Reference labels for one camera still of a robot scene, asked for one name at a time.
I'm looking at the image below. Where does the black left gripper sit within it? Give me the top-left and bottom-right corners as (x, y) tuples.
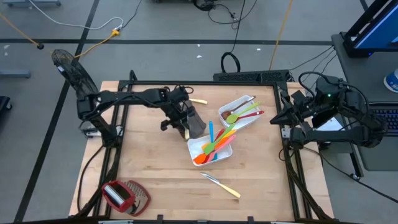
(160, 99), (193, 139)

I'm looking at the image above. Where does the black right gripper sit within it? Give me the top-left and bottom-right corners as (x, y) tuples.
(269, 77), (346, 134)

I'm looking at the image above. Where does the blue silicone spatula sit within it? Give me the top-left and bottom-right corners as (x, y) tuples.
(208, 120), (218, 161)

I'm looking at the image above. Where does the green silicone spatula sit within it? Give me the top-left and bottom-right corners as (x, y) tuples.
(203, 123), (236, 156)

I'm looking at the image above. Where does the orange silicone spatula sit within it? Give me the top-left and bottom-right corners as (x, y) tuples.
(193, 135), (233, 165)

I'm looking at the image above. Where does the pink silicone spatula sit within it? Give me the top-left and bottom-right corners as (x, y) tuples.
(203, 134), (236, 163)

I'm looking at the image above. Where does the yellow silicone spatula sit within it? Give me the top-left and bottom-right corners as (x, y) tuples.
(201, 129), (237, 150)

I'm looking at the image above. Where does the grey translucent plastic bin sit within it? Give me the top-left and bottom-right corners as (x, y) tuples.
(178, 99), (208, 140)

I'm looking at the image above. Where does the large white plastic bin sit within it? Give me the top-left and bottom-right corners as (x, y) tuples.
(187, 132), (234, 167)

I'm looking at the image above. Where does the small white plastic bin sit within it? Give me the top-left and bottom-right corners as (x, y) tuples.
(218, 95), (262, 131)

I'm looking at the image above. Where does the red metal box grater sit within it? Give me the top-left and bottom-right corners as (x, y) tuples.
(101, 179), (152, 218)

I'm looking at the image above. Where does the grey side desk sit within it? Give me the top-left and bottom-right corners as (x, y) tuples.
(331, 30), (398, 172)

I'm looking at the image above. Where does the black backlit keyboard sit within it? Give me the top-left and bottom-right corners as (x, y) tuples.
(371, 108), (398, 136)

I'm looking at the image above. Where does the blue white roll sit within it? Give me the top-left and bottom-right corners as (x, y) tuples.
(382, 68), (398, 93)

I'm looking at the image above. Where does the black floor fan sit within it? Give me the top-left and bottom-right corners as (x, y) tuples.
(51, 49), (100, 102)

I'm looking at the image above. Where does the black computer monitor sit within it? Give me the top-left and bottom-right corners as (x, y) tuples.
(343, 0), (398, 58)

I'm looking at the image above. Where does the grey furniture foot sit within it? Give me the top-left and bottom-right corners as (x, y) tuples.
(2, 0), (62, 7)
(0, 70), (32, 79)

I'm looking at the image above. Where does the black floor object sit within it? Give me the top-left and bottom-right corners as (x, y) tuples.
(0, 95), (13, 113)

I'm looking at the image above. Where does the black aluminium table frame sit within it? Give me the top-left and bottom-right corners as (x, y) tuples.
(74, 70), (335, 224)

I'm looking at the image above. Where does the black coiled cable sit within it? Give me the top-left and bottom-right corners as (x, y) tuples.
(192, 0), (259, 74)

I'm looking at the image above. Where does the yellow hanging cable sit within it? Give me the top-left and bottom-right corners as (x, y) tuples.
(269, 0), (295, 71)

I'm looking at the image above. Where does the yellow floor extension cable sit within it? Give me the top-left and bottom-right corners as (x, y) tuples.
(0, 12), (121, 60)

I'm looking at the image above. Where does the white floor cable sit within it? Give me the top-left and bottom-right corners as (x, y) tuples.
(27, 0), (125, 32)

